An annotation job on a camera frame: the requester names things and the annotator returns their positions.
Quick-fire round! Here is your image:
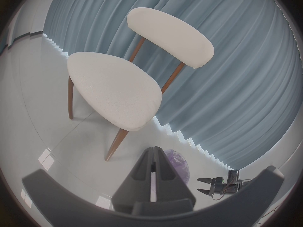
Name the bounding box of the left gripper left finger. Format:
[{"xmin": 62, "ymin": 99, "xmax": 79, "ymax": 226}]
[{"xmin": 111, "ymin": 146, "xmax": 153, "ymax": 214}]

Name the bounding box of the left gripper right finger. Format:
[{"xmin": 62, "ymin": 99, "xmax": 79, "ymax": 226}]
[{"xmin": 155, "ymin": 146, "xmax": 197, "ymax": 207}]

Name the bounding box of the purple plastic bag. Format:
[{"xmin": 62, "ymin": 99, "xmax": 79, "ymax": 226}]
[{"xmin": 164, "ymin": 149, "xmax": 190, "ymax": 185}]

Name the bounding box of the white cushioned wooden chair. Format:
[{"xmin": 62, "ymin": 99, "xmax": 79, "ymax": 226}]
[{"xmin": 67, "ymin": 7, "xmax": 214, "ymax": 162}]

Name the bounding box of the pale blue curtain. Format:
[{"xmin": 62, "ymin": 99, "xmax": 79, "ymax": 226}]
[{"xmin": 43, "ymin": 0, "xmax": 303, "ymax": 173}]

